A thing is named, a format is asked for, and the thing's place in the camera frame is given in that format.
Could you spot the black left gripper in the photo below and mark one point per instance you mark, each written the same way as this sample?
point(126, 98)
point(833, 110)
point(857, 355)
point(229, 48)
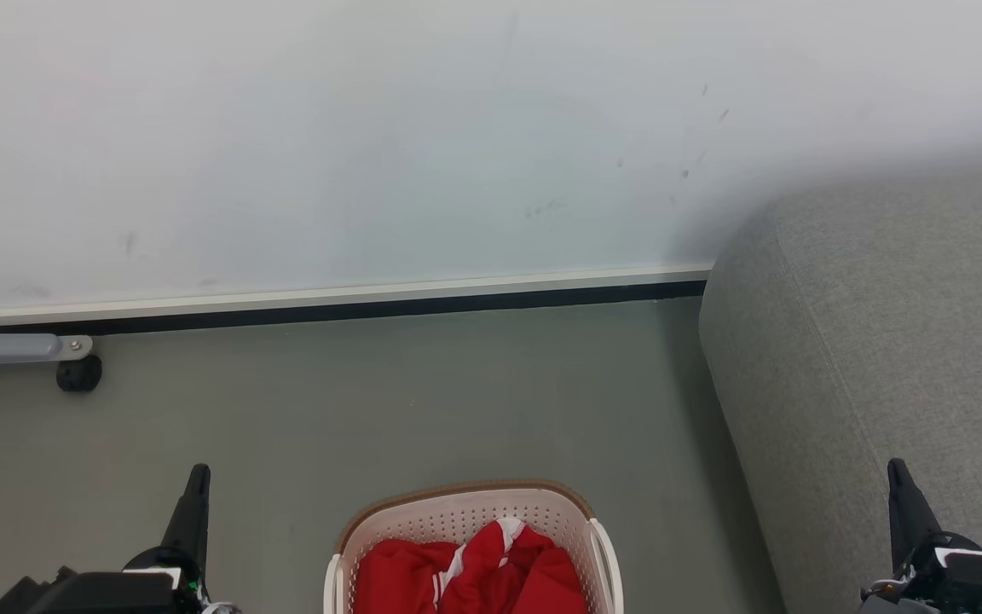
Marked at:
point(99, 593)

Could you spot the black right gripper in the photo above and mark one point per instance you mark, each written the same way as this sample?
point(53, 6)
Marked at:
point(977, 584)

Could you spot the red and white garment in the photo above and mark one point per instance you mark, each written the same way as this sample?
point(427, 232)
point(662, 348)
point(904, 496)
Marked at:
point(397, 580)

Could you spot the grey fabric sofa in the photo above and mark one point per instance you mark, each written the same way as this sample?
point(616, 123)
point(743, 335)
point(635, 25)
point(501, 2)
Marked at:
point(875, 341)

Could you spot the black caster wheel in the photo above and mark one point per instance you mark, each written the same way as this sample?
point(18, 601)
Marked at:
point(79, 374)

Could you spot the grey metal stand leg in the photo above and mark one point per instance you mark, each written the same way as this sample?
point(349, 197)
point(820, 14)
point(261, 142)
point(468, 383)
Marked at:
point(5, 347)

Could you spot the white and black baseboard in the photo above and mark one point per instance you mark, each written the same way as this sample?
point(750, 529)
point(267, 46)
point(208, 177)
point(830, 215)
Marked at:
point(329, 303)

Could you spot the cream perforated laundry basket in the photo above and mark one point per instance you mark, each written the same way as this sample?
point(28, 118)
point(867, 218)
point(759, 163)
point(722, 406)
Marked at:
point(457, 516)

